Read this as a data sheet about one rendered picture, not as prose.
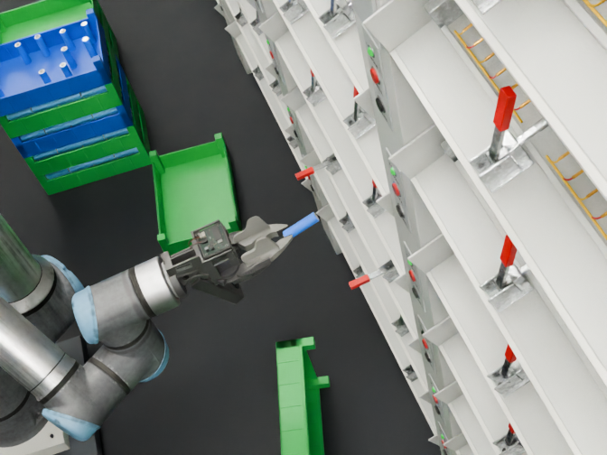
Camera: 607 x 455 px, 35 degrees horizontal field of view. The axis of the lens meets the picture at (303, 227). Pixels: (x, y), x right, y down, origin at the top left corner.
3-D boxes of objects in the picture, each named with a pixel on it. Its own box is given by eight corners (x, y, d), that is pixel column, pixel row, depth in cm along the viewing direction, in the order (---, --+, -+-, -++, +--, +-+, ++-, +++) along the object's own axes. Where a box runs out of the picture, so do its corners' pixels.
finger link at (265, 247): (290, 233, 155) (237, 254, 156) (299, 253, 160) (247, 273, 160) (284, 218, 157) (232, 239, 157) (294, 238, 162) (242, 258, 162)
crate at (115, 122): (23, 159, 250) (10, 139, 244) (20, 106, 262) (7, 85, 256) (133, 125, 249) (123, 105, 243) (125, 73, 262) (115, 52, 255)
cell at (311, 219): (314, 211, 162) (283, 232, 163) (312, 211, 160) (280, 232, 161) (320, 220, 162) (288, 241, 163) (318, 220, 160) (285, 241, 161)
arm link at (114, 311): (86, 318, 167) (60, 284, 159) (152, 288, 167) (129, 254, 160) (96, 359, 160) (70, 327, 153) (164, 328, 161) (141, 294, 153)
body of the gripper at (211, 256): (236, 250, 154) (167, 281, 154) (250, 277, 161) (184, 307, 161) (222, 216, 158) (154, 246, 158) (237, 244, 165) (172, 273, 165)
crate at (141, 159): (48, 196, 263) (36, 178, 256) (43, 143, 275) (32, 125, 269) (153, 163, 262) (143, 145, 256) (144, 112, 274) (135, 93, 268)
